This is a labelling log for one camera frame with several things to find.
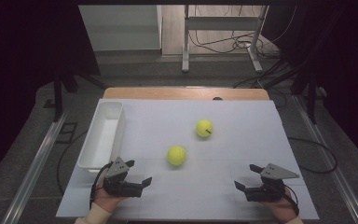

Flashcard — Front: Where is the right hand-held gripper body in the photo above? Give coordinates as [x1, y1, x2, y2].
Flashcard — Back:
[244, 162, 300, 203]

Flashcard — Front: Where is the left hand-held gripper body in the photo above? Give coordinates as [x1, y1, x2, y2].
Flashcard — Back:
[103, 157, 144, 198]

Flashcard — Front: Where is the white plastic bin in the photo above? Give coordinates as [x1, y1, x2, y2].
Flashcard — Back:
[76, 101, 127, 174]

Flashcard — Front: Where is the plain yellow tennis ball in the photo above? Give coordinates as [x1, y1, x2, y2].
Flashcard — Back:
[166, 145, 187, 166]

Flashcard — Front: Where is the person's left hand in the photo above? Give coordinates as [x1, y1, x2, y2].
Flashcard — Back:
[92, 186, 129, 214]

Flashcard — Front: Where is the person's right hand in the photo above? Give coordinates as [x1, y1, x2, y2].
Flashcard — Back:
[260, 189, 299, 224]

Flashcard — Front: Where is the white table mat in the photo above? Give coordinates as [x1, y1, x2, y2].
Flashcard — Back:
[55, 98, 320, 220]

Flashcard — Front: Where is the wooden table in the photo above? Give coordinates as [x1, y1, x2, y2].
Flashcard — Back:
[102, 87, 270, 101]

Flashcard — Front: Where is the black tripod stand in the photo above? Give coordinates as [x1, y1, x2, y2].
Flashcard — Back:
[43, 69, 106, 123]
[292, 69, 328, 125]

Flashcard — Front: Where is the white cabinet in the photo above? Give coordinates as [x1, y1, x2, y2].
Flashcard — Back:
[78, 4, 163, 52]

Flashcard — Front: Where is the dark curtain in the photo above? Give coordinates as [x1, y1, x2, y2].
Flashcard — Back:
[0, 0, 101, 188]
[265, 0, 358, 174]

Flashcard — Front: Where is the white metal stand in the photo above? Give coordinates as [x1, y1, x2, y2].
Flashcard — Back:
[181, 4, 269, 74]

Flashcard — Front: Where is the right hand-held gripper black cable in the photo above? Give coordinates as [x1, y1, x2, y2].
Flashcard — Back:
[281, 184, 300, 217]

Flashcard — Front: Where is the black floor cable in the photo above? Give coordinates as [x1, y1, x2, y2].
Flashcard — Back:
[287, 136, 338, 175]
[56, 130, 88, 195]

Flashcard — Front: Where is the metal floor rail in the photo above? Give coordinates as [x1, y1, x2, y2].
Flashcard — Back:
[293, 94, 358, 224]
[1, 110, 69, 224]

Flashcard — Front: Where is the bundle of black floor cables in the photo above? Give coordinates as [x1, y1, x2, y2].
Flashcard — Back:
[188, 4, 297, 60]

